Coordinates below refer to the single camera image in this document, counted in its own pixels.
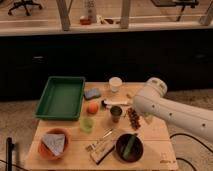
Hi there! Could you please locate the metal cup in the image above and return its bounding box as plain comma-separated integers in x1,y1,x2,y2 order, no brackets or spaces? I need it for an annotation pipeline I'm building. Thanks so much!
110,106,122,123

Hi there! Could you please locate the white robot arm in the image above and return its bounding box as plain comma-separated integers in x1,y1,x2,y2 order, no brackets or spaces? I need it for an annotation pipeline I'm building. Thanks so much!
132,77,213,143

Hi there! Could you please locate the green plastic tray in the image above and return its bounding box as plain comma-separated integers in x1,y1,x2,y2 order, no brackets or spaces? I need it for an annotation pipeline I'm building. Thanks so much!
35,76,85,121

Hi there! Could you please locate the white plastic cup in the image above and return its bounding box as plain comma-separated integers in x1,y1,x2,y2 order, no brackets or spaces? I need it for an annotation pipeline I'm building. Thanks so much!
109,77,122,92

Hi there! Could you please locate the blue sponge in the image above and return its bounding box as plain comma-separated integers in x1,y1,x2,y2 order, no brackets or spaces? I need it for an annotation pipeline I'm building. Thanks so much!
84,88,101,100

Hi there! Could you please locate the orange fruit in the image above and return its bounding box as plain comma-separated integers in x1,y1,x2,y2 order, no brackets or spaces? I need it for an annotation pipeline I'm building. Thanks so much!
87,101,99,114

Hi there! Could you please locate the green translucent cup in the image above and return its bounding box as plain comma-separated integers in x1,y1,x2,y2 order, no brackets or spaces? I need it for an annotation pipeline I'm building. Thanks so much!
80,117,93,133

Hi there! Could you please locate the metal fork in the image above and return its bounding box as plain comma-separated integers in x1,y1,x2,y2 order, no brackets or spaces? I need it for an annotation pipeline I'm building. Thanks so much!
85,129,113,152

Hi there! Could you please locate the red object on shelf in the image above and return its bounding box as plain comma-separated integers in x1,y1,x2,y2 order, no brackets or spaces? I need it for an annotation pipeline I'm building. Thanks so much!
79,18,92,25

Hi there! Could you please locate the dark brown bowl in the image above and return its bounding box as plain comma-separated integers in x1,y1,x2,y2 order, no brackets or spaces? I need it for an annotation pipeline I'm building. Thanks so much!
115,134,143,163

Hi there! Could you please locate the green stick in bowl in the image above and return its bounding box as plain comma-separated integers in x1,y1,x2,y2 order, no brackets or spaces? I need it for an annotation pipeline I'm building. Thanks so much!
122,133,137,159

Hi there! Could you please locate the grey folded cloth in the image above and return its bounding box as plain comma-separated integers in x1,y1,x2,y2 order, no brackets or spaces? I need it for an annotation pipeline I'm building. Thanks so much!
42,134,65,156

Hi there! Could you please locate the orange bowl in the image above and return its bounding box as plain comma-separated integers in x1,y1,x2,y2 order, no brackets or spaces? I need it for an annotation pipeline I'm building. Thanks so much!
38,128,69,160

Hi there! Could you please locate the black office chair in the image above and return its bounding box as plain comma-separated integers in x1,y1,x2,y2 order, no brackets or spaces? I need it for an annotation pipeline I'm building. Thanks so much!
8,0,43,16

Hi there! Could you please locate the black floor cable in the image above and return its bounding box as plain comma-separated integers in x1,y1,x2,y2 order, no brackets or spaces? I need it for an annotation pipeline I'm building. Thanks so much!
169,132,213,171

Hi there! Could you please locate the black stand post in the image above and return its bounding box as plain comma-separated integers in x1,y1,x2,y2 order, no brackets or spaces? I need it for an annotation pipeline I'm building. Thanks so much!
6,137,14,171

